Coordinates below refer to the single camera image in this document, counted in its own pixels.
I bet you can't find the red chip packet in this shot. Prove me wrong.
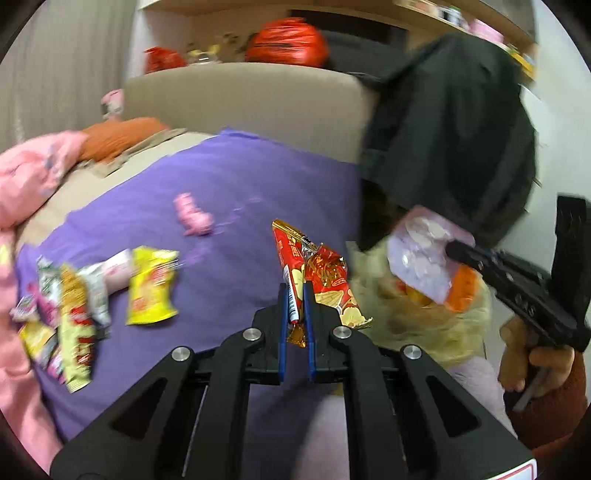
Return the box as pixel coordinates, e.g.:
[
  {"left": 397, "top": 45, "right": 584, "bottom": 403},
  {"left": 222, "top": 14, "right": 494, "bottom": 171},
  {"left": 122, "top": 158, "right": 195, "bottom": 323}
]
[{"left": 271, "top": 219, "right": 372, "bottom": 348}]

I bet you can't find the pale purple packet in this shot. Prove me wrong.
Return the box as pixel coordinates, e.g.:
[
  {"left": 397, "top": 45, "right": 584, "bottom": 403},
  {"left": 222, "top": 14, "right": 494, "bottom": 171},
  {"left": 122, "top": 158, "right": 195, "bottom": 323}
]
[{"left": 387, "top": 206, "right": 476, "bottom": 308}]

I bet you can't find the black jacket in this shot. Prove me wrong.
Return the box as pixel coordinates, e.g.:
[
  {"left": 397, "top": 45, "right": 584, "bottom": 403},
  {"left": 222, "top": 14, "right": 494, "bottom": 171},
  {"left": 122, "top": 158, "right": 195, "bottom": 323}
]
[{"left": 358, "top": 33, "right": 536, "bottom": 251}]

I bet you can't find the yellow pink snack bag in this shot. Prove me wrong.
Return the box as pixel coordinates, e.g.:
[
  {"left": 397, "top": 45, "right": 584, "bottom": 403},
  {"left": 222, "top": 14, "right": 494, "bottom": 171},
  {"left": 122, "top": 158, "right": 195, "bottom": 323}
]
[{"left": 58, "top": 265, "right": 96, "bottom": 393}]

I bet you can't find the purple blanket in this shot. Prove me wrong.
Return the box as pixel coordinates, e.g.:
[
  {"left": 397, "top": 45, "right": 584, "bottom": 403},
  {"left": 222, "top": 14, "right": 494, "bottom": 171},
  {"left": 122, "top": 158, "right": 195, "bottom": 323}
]
[{"left": 17, "top": 130, "right": 360, "bottom": 479}]

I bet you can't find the pink unicorn candy wrapper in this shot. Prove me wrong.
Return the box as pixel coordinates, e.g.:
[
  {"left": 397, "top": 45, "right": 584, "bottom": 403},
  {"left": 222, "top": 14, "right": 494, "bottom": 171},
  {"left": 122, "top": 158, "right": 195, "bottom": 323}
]
[{"left": 78, "top": 263, "right": 111, "bottom": 333}]

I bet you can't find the beige bed headboard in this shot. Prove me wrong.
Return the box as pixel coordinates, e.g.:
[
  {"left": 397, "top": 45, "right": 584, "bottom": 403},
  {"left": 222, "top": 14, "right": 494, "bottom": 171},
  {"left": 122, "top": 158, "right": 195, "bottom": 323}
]
[{"left": 123, "top": 62, "right": 376, "bottom": 163}]

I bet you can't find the pink cylindrical jar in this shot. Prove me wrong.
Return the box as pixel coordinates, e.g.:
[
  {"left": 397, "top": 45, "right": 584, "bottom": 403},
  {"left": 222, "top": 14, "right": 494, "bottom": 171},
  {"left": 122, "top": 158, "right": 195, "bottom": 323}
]
[{"left": 98, "top": 249, "right": 135, "bottom": 295}]

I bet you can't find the small red plastic bag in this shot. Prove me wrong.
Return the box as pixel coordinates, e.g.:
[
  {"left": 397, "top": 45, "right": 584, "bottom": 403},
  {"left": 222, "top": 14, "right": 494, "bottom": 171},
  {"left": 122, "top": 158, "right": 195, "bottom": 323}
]
[{"left": 144, "top": 46, "right": 187, "bottom": 74}]

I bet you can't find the large red plastic bag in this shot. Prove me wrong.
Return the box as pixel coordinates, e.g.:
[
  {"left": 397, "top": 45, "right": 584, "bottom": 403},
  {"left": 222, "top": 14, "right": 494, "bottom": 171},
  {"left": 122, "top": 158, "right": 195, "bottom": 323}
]
[{"left": 245, "top": 17, "right": 329, "bottom": 68}]

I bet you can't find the person's right hand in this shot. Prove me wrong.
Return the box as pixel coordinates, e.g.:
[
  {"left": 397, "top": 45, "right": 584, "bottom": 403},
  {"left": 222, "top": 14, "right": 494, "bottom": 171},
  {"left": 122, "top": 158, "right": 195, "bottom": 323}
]
[{"left": 498, "top": 316, "right": 575, "bottom": 398}]

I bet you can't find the orange pillow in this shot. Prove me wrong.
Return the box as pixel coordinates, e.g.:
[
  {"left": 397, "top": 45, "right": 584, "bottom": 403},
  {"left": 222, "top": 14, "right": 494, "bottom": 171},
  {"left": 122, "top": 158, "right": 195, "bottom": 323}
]
[{"left": 78, "top": 117, "right": 169, "bottom": 162}]

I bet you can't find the beige bed sheet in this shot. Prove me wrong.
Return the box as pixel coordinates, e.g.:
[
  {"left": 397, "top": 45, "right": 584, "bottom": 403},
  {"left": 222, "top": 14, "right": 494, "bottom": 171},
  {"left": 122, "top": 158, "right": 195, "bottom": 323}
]
[{"left": 16, "top": 129, "right": 211, "bottom": 249}]

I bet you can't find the orange plastic bag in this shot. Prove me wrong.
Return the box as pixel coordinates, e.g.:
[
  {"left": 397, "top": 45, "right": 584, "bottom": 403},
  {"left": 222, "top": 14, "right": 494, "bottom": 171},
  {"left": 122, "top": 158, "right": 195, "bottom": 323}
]
[{"left": 394, "top": 265, "right": 479, "bottom": 313}]

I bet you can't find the beige curtain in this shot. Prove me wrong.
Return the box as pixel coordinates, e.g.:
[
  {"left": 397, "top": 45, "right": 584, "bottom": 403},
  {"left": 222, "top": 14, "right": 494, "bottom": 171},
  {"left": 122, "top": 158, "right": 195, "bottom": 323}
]
[{"left": 1, "top": 1, "right": 136, "bottom": 151}]

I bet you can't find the pink patterned duvet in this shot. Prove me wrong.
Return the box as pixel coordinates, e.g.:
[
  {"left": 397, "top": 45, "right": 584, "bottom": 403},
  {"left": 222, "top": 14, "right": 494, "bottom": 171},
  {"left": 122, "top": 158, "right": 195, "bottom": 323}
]
[{"left": 0, "top": 130, "right": 89, "bottom": 471}]

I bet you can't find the pink plush toy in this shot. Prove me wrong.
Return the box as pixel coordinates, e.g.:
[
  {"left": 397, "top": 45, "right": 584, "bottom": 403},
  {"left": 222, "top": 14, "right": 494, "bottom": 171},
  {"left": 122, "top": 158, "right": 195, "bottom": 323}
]
[{"left": 100, "top": 89, "right": 124, "bottom": 120}]

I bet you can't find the yellow wafer snack packet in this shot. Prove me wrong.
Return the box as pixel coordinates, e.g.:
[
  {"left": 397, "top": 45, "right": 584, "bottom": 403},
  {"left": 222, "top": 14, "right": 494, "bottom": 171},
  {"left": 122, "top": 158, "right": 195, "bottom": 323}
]
[{"left": 126, "top": 246, "right": 179, "bottom": 325}]

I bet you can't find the yellowish trash bag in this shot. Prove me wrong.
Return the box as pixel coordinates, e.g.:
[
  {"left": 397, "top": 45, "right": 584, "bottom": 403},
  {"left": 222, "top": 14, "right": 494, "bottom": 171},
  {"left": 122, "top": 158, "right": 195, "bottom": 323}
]
[{"left": 346, "top": 241, "right": 491, "bottom": 367}]

